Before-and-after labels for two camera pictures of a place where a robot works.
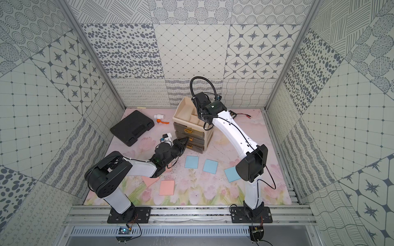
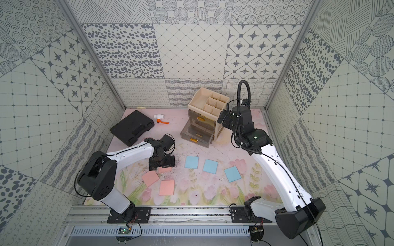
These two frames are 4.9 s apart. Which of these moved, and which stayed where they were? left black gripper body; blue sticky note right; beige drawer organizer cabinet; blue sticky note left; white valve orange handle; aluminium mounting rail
Moved: left black gripper body; beige drawer organizer cabinet
Stayed: blue sticky note right; white valve orange handle; blue sticky note left; aluminium mounting rail
